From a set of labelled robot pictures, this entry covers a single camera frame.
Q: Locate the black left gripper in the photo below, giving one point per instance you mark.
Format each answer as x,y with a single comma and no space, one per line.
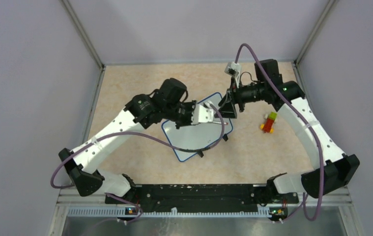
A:
190,104

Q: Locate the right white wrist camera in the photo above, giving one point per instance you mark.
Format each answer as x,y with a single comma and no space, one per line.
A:
234,70

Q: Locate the blue framed whiteboard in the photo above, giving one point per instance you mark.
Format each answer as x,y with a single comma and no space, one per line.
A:
195,137

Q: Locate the aluminium frame rail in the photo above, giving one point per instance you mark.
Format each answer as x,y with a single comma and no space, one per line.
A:
335,219

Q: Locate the white slotted cable duct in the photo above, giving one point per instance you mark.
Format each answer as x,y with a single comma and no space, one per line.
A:
122,212

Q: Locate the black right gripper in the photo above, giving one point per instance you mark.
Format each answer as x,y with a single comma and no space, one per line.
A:
233,97

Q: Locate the colourful toy block figure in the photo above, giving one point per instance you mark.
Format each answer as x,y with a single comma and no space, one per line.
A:
270,120

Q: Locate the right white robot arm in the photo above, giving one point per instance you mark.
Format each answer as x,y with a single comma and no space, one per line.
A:
332,167

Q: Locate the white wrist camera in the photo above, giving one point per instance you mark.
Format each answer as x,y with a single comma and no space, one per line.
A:
203,113
234,70

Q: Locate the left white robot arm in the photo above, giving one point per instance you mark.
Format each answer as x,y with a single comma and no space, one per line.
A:
143,110

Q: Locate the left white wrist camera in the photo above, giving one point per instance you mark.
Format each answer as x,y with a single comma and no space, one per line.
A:
203,113

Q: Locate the white marker pen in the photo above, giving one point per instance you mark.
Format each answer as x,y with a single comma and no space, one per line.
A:
219,123

